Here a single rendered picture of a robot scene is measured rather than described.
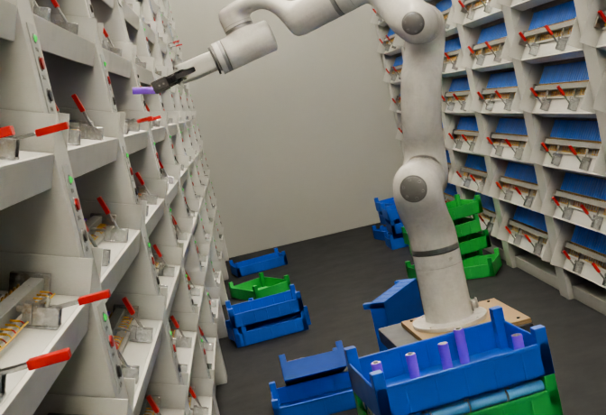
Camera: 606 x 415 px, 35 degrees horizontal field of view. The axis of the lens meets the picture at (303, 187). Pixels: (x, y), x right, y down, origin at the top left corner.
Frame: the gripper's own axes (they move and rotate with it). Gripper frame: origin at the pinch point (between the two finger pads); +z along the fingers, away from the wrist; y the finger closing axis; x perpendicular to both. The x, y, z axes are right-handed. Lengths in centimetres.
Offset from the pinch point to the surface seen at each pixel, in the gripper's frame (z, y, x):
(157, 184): 13.2, -14.6, 23.2
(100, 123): 11, 55, 5
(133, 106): 10.0, -14.9, 1.1
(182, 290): 20, -15, 53
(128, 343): 21, 76, 44
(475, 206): -95, -173, 98
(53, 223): 13, 125, 17
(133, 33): 6, -85, -24
